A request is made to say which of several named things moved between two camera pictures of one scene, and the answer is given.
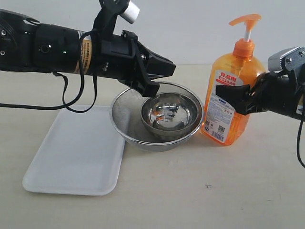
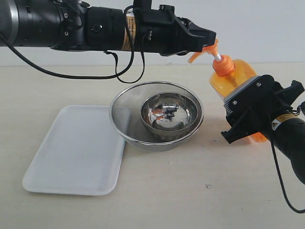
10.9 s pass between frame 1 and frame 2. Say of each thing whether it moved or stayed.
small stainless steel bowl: stayed
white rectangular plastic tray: stayed
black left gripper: moved
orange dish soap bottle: moved
